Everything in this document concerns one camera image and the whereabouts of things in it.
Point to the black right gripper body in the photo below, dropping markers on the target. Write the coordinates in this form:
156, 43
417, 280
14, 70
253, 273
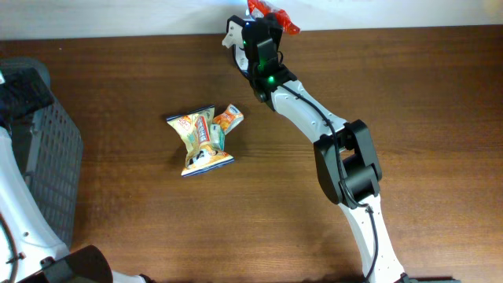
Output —
276, 34

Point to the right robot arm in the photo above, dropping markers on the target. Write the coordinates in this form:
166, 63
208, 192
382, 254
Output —
347, 166

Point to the orange small carton box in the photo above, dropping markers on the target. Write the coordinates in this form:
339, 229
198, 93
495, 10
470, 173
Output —
229, 119

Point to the red snack bag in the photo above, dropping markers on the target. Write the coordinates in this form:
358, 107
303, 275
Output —
262, 8

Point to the yellow snack bag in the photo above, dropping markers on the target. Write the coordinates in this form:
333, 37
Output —
193, 129

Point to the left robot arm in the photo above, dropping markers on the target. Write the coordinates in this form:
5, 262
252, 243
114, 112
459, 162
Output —
30, 250

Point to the grey plastic mesh basket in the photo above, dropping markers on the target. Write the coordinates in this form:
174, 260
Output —
47, 145

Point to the teal tissue packet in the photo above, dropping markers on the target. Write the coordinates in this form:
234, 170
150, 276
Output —
217, 136

